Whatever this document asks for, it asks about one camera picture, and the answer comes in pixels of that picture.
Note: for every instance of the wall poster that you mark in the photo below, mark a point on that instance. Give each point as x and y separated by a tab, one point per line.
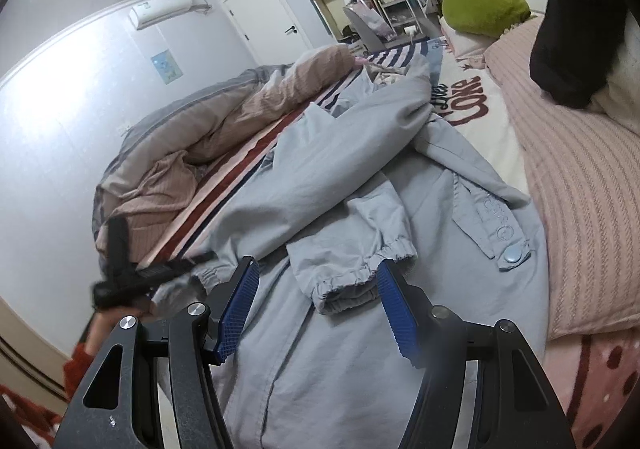
167	66

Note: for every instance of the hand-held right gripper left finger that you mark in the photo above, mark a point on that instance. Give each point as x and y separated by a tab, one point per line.
240	309

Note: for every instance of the green plush pillow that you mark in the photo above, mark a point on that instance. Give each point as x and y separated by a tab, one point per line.
482	4

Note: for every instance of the grey chair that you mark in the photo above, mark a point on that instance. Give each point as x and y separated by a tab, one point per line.
367	24

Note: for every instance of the white trolley cart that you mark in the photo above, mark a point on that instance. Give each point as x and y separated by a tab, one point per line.
400	6

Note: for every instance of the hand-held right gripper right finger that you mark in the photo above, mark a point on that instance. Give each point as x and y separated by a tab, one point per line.
397	314

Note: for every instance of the beige ribbed duvet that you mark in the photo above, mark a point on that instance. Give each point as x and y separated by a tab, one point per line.
215	119

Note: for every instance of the white door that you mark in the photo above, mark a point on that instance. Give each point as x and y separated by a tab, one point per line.
265	16

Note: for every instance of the pink ribbed pillow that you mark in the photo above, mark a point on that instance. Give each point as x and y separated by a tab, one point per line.
580	189

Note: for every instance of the cream cloth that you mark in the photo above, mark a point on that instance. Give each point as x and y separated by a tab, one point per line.
622	79

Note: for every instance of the pink dotted sheet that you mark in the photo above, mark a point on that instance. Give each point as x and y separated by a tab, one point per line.
595	384

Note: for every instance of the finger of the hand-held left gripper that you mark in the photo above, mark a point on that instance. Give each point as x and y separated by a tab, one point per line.
118	244
172	268

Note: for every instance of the light blue jacket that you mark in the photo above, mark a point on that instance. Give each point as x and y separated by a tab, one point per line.
350	209

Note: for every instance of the white pillow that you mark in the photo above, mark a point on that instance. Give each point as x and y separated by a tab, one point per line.
465	41

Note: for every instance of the white air conditioner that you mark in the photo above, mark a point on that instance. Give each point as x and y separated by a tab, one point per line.
161	9

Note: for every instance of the grey duvet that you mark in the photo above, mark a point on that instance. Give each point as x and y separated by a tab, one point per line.
150	114

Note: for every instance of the black cloth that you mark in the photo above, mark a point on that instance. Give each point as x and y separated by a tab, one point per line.
575	14

